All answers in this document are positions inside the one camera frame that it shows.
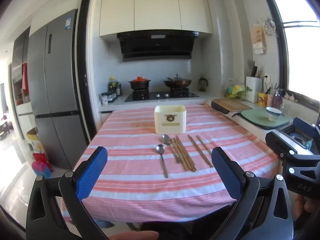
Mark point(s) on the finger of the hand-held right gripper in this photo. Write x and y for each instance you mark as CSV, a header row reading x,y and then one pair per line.
x,y
277,141
303,128

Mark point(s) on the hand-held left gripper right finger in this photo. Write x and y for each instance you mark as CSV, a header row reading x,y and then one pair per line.
x,y
225,176

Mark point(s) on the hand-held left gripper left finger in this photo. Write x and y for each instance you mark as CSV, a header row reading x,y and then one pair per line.
x,y
92,173

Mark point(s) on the steel spoon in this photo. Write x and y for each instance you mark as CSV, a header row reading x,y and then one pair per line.
x,y
165,139
160,149

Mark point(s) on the cream utensil box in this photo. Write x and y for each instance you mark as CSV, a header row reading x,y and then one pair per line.
x,y
170,116

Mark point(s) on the person's right hand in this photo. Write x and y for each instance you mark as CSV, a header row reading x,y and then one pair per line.
x,y
312,208

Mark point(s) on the person's left hand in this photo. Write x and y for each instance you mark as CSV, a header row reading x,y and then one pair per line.
x,y
135,236

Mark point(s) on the kitchen sink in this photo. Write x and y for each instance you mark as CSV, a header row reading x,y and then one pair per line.
x,y
295,136

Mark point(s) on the white patterned bowl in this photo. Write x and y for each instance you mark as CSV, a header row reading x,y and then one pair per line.
x,y
273,113

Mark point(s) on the green cutting board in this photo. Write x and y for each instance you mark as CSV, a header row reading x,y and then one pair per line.
x,y
255,120

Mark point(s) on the garlic bulbs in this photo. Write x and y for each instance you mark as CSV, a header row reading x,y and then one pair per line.
x,y
291,97

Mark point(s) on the glass bottle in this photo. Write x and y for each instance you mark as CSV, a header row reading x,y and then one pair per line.
x,y
277,101

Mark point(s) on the pink cup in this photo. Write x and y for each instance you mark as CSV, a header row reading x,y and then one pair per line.
x,y
269,100

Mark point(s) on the yellow cup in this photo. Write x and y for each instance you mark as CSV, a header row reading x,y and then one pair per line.
x,y
262,99

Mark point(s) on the pink striped tablecloth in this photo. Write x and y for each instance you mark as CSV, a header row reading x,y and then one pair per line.
x,y
140,187

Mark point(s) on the colourful toy blocks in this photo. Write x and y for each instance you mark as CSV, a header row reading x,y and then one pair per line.
x,y
41,166

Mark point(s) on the wooden cutting board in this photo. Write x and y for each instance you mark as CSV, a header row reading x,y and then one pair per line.
x,y
236,104

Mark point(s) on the white knife block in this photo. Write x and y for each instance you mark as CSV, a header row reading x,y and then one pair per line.
x,y
253,90

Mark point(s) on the yellow green plastic bag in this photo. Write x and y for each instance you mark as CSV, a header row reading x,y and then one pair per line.
x,y
235,91

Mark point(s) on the cardboard box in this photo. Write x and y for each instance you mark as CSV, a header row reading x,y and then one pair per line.
x,y
35,140

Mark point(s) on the window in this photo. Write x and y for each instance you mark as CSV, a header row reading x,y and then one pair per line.
x,y
300,55

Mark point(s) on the cluster of sauce bottles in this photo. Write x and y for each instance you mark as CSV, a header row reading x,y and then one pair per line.
x,y
115,86

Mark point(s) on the glass pitcher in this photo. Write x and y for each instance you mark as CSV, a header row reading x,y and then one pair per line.
x,y
202,85

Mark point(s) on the grey refrigerator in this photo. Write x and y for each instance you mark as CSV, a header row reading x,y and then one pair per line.
x,y
57,80

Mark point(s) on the black clay pot red lid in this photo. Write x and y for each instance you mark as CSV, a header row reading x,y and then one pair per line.
x,y
140,83

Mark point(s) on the black gas stove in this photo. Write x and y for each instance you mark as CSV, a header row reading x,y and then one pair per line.
x,y
160,96

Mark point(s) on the wok with glass lid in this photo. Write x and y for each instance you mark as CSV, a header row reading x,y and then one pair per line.
x,y
178,82

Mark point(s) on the hanging metal trivet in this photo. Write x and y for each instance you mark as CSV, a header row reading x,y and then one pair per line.
x,y
268,27

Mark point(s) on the red hanging cloth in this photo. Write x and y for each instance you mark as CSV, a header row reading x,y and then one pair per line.
x,y
25,77

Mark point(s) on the black range hood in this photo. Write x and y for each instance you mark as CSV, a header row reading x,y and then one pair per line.
x,y
155,45

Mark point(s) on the white upper cabinets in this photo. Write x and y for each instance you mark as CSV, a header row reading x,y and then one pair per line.
x,y
155,7

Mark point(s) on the wall socket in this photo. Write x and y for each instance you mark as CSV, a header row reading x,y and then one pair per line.
x,y
267,78

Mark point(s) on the hanging wall calendar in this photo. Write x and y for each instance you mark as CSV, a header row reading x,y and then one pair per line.
x,y
259,38

